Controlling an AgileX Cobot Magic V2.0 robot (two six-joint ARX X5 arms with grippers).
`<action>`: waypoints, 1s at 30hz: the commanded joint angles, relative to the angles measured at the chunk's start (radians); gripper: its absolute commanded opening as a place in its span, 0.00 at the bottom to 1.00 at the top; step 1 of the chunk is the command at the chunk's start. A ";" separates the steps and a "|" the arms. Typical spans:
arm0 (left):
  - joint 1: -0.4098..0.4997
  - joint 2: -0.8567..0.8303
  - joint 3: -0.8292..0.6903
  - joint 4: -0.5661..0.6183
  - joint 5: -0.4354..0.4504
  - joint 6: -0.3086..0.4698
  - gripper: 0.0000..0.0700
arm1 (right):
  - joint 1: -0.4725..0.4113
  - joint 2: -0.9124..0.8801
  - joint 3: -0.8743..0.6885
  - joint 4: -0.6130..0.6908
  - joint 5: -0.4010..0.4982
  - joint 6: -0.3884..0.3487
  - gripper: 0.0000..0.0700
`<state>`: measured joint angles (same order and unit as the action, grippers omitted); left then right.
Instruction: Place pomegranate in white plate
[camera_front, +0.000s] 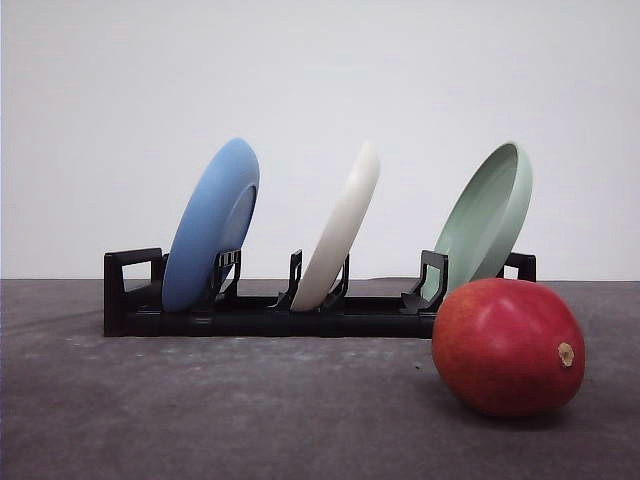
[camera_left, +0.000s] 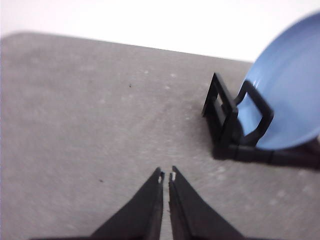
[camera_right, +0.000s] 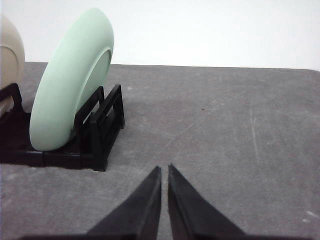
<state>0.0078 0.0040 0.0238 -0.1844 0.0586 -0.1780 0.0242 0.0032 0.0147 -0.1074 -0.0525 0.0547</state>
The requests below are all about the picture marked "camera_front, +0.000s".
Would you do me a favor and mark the blue plate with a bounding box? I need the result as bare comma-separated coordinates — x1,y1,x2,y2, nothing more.
162,138,261,312

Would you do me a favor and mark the white plate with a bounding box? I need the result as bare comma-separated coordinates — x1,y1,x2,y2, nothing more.
290,142,381,311

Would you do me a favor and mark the red pomegranate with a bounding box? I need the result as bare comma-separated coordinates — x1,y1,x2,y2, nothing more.
432,279,586,419

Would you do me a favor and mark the black plate rack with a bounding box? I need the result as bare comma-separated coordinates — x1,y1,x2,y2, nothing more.
103,249,537,340

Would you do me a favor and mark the green plate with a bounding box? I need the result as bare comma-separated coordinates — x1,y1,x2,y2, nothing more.
422,143,533,301

